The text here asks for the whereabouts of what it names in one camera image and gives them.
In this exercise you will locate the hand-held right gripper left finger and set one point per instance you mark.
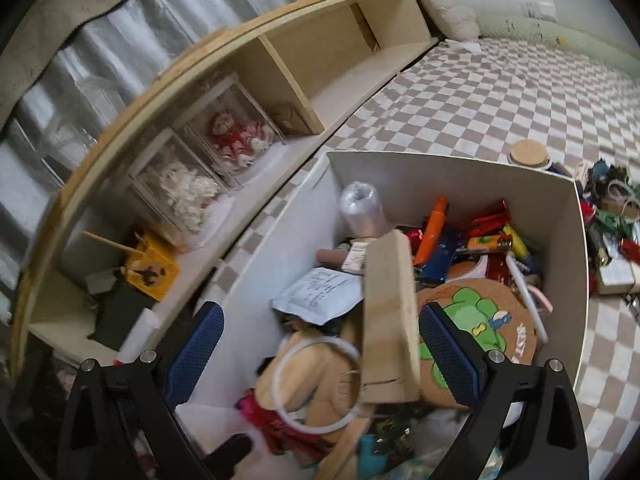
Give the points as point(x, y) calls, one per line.
point(197, 355)

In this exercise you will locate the fluffy white pillow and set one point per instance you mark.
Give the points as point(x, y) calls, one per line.
point(445, 5)

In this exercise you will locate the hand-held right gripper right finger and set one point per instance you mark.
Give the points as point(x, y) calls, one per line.
point(447, 355)

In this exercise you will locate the white printed packet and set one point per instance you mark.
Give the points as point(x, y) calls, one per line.
point(320, 292)

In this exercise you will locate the long wooden block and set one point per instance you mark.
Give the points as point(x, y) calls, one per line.
point(387, 310)

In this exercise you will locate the red foil packet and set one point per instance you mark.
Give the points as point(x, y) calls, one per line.
point(482, 220)

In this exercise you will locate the cork coaster green elephant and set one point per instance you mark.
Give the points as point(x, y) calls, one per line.
point(480, 320)

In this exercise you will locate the orange marker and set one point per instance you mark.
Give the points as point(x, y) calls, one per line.
point(432, 230)

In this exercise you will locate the white cardboard box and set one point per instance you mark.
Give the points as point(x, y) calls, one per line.
point(500, 180)

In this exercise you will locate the yellow cartoon box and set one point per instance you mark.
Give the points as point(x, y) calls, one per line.
point(155, 270)

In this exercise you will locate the pile of scattered small things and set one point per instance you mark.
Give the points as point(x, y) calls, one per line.
point(612, 210)

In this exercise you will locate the wooden headboard shelf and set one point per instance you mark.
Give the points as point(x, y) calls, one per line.
point(320, 55)

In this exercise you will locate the small brown cardboard box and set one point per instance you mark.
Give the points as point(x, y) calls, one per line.
point(289, 119)

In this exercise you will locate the green bolster pillow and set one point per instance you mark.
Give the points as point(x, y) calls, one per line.
point(550, 32)

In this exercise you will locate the dark blue packet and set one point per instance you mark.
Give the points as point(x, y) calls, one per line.
point(440, 260)

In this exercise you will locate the grey curtain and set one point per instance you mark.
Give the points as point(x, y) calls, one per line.
point(150, 20)

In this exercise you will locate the clear case with white doll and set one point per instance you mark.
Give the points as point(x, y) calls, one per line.
point(185, 192)

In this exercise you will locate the beige printed valance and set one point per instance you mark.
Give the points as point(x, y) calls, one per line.
point(50, 10)

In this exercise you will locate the light wooden oval piece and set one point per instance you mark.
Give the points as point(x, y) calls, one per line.
point(310, 380)

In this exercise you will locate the clear plastic bag roll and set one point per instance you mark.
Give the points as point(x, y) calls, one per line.
point(362, 205)

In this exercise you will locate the clear case with red doll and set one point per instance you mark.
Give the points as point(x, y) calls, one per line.
point(235, 132)

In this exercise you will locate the white wall socket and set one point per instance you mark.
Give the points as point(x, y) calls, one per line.
point(537, 10)

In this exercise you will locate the jar with cork lid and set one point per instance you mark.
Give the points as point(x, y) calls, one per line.
point(527, 152)

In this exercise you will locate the thin wooden stick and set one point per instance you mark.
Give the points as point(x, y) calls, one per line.
point(107, 242)

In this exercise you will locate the checkered bed sheet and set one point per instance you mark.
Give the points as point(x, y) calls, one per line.
point(475, 100)

